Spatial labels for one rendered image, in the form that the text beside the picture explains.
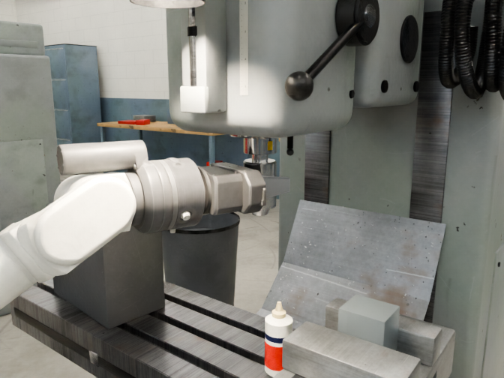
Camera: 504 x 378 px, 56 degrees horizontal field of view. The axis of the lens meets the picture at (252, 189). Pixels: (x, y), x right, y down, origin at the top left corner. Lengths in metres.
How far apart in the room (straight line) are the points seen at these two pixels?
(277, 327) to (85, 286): 0.38
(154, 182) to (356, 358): 0.30
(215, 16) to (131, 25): 7.10
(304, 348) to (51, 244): 0.31
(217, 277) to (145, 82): 5.11
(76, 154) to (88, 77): 7.47
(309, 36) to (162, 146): 6.67
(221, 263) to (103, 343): 1.82
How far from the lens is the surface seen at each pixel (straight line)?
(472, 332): 1.02
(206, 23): 0.55
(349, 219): 1.01
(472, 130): 0.92
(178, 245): 2.57
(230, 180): 0.59
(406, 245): 0.96
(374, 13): 0.64
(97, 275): 0.86
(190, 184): 0.56
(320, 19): 0.59
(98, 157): 0.55
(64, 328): 0.95
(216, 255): 2.58
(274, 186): 0.64
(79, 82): 7.92
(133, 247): 0.85
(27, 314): 1.07
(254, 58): 0.54
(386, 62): 0.71
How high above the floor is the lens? 1.37
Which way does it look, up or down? 12 degrees down
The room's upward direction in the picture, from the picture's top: straight up
